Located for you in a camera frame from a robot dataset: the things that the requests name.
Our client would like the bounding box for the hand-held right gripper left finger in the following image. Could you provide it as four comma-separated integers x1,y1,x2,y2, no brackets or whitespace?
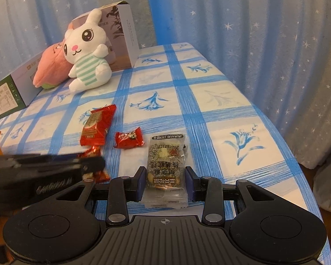
55,166,147,226

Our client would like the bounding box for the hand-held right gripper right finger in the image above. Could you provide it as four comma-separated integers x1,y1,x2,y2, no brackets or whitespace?
185,166,278,225

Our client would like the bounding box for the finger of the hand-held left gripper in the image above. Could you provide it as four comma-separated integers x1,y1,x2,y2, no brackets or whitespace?
77,155,105,178

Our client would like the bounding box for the orange-red nut snack packet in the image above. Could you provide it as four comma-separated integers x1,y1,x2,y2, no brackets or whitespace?
77,146,111,183

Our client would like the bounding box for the clear nut bar packet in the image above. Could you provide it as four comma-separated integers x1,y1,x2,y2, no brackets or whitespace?
144,134,189,209

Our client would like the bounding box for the large red snack packet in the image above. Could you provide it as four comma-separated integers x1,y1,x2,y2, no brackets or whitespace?
80,104,117,147

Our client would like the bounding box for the small red wrapped candy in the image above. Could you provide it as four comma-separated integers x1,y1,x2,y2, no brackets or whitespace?
114,127,145,150

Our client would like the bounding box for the blue checked tablecloth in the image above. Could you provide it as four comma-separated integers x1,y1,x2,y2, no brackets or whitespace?
0,42,325,265

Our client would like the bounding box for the green and white cardboard box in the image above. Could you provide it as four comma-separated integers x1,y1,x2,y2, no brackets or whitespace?
0,51,46,120

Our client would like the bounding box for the white bunny plush toy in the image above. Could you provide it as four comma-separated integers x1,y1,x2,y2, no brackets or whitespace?
63,8,112,92

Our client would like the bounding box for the pink plush toy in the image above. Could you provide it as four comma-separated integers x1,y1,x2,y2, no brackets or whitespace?
33,22,75,89

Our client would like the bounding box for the grey cardboard box plant print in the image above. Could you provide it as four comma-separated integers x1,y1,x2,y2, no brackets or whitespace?
71,1,140,72

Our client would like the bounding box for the blue star curtain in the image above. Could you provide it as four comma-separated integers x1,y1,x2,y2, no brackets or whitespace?
0,0,331,214

